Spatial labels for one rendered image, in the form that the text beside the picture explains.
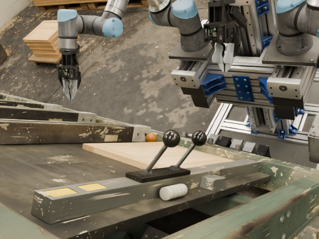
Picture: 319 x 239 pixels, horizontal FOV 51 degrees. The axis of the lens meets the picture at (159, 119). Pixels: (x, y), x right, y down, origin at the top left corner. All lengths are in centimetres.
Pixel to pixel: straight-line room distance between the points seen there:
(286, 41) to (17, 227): 137
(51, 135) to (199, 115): 186
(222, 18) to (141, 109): 229
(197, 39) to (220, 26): 76
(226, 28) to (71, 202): 62
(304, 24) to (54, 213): 115
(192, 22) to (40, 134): 90
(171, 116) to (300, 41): 168
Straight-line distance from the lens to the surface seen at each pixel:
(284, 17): 148
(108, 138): 139
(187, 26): 168
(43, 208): 57
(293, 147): 226
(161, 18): 175
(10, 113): 155
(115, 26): 133
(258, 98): 182
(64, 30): 139
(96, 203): 62
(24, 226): 31
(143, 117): 310
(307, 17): 141
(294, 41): 153
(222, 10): 98
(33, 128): 116
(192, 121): 286
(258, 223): 59
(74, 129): 126
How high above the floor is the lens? 200
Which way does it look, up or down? 42 degrees down
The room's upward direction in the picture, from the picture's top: 27 degrees counter-clockwise
